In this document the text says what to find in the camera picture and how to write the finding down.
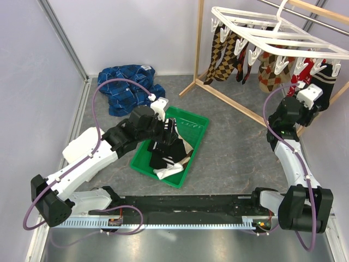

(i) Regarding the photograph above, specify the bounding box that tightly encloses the black beige-striped sock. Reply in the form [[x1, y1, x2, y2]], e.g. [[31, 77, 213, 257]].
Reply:
[[167, 118, 183, 163], [310, 63, 337, 112]]

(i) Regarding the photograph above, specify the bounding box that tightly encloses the green plastic tray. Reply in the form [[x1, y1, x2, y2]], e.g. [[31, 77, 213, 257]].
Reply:
[[130, 106, 209, 188]]

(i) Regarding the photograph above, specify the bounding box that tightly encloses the red patterned sock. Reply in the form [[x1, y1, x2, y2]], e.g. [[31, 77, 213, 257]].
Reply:
[[291, 58, 314, 84]]

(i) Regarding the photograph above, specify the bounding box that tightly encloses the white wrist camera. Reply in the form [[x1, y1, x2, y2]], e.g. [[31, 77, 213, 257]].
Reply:
[[148, 93, 169, 121], [296, 84, 323, 110]]

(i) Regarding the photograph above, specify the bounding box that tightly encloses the beige brown striped sock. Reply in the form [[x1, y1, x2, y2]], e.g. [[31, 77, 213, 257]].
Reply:
[[178, 139, 194, 170]]

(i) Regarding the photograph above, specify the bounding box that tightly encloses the blue plaid shirt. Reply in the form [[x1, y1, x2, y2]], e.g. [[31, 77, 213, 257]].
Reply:
[[98, 64, 166, 117]]

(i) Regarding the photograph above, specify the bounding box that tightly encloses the wooden hanger rack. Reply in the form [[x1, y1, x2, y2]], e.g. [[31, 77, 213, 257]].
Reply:
[[178, 0, 349, 137]]

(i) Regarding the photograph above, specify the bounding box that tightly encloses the white sock drying hanger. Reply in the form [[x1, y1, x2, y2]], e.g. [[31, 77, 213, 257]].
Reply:
[[211, 1, 348, 76]]

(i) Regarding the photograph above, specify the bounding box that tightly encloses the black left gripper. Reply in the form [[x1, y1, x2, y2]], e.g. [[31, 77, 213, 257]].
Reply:
[[137, 112, 178, 145]]

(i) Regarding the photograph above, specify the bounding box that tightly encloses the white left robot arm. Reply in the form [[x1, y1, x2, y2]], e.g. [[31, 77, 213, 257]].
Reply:
[[31, 106, 178, 227]]

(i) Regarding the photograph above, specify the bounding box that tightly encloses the black white-striped sock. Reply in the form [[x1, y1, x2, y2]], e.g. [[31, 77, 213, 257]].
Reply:
[[149, 152, 175, 170], [147, 140, 174, 158]]

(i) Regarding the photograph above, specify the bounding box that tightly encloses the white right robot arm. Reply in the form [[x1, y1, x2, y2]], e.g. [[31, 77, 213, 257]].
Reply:
[[249, 97, 334, 234]]

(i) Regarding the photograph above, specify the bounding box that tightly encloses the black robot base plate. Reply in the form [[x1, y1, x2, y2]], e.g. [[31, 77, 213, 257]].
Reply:
[[88, 186, 273, 218]]

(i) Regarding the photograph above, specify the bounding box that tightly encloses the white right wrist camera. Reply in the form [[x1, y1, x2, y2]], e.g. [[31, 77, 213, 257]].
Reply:
[[296, 84, 323, 110]]

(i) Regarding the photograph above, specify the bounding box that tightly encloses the brown yellow argyle sock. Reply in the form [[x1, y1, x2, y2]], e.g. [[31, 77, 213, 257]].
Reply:
[[219, 33, 239, 81], [204, 25, 227, 85]]

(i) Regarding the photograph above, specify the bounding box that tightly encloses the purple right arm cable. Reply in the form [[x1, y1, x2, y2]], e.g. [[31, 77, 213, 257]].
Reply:
[[263, 83, 318, 252]]

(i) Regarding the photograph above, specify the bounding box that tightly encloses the tan orange argyle sock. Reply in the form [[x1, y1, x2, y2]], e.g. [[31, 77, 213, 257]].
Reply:
[[258, 52, 281, 93], [257, 51, 296, 93]]

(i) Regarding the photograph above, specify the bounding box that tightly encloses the grey slotted cable duct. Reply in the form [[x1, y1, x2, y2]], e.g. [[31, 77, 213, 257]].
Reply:
[[57, 212, 263, 230]]

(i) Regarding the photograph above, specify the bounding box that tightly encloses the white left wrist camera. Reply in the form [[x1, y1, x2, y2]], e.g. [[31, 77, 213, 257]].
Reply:
[[148, 93, 169, 121]]

